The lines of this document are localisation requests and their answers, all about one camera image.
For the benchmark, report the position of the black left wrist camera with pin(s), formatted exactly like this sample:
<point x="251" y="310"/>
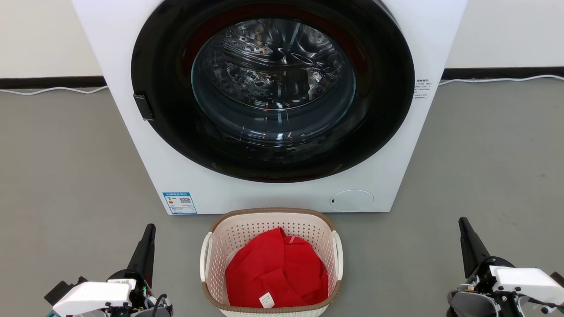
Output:
<point x="61" y="288"/>

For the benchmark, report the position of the small white text sticker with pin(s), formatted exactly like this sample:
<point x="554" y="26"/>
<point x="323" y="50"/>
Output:
<point x="422" y="89"/>

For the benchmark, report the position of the white perforated laundry basket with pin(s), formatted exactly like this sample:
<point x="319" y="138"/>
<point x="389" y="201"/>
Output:
<point x="216" y="264"/>

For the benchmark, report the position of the round white filter cover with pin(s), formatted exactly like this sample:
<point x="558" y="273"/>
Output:
<point x="351" y="200"/>

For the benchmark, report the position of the steel washer drum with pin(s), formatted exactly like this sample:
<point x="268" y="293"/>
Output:
<point x="273" y="70"/>

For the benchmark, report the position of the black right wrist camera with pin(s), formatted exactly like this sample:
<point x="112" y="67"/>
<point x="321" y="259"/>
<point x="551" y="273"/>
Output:
<point x="558" y="278"/>

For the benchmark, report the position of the white garment care tag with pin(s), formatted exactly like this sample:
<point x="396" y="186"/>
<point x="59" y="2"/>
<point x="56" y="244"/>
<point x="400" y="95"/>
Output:
<point x="266" y="300"/>

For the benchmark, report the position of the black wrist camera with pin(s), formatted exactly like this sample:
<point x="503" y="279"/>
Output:
<point x="61" y="288"/>
<point x="558" y="278"/>

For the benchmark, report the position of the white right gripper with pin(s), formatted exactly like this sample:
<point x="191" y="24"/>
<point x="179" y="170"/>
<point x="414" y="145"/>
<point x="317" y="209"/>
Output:
<point x="524" y="279"/>

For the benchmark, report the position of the black round glass washer door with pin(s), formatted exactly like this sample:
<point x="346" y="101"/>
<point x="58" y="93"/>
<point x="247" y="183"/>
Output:
<point x="167" y="110"/>

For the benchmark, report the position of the red garment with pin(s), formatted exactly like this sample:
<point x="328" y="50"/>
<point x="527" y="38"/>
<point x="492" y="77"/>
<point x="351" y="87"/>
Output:
<point x="273" y="273"/>

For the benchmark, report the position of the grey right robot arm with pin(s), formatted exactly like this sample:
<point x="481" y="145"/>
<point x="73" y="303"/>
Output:
<point x="467" y="304"/>

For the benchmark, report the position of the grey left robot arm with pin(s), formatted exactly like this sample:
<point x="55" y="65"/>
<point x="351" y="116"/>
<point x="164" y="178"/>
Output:
<point x="150" y="310"/>

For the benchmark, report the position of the white front-load washing machine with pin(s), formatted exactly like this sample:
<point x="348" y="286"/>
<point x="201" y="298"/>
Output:
<point x="396" y="176"/>

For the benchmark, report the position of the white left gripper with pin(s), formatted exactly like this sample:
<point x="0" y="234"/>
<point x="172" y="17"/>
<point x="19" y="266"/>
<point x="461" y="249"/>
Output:
<point x="94" y="295"/>

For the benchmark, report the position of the blue energy label sticker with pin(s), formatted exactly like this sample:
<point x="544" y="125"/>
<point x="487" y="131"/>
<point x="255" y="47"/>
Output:
<point x="179" y="203"/>

